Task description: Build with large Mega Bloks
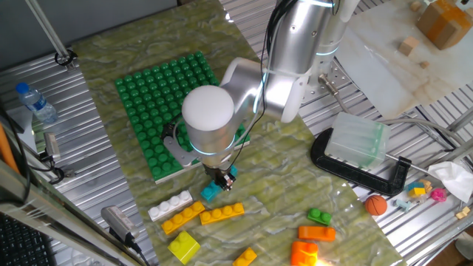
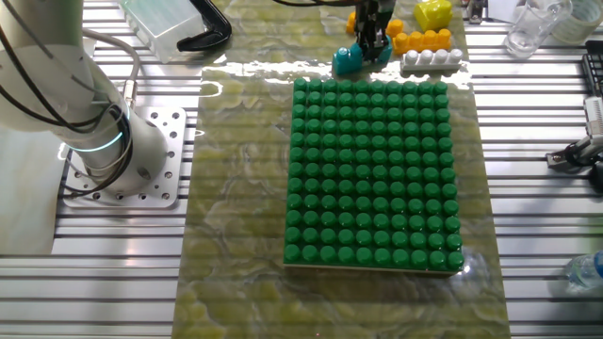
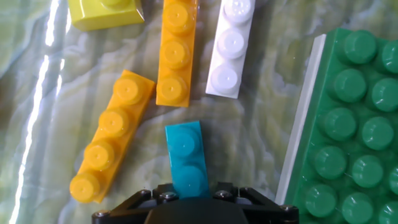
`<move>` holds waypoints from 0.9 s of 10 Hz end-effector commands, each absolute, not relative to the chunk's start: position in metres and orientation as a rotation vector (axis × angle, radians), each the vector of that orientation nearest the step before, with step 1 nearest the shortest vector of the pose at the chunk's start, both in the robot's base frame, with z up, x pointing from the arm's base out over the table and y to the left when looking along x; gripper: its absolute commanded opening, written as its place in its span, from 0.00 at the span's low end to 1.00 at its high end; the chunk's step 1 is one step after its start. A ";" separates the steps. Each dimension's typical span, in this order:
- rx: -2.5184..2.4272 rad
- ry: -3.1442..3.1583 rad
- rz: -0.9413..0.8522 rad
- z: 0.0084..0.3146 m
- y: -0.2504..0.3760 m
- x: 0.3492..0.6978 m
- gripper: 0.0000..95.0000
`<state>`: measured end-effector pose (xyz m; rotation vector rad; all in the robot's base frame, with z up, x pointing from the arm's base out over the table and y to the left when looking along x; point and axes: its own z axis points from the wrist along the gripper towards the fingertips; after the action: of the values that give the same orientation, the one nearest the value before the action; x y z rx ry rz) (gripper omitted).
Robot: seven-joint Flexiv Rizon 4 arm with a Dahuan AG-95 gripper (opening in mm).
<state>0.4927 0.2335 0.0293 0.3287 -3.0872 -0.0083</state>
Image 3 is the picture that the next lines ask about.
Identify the lime yellow square block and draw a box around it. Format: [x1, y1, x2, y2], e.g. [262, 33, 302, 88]
[67, 0, 146, 32]

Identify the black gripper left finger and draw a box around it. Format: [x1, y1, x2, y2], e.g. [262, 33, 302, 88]
[91, 183, 177, 224]

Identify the yellow-orange four-stud block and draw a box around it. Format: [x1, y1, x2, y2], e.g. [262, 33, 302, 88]
[68, 69, 156, 205]
[155, 0, 200, 108]

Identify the green studded baseplate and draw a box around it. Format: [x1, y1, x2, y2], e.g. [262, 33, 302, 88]
[275, 27, 398, 224]

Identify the teal four-stud block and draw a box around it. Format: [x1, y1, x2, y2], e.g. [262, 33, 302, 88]
[164, 120, 212, 200]

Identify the white four-stud block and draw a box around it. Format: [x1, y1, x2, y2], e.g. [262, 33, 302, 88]
[205, 0, 256, 100]

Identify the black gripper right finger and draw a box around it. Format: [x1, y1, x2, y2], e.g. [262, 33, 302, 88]
[208, 182, 300, 224]

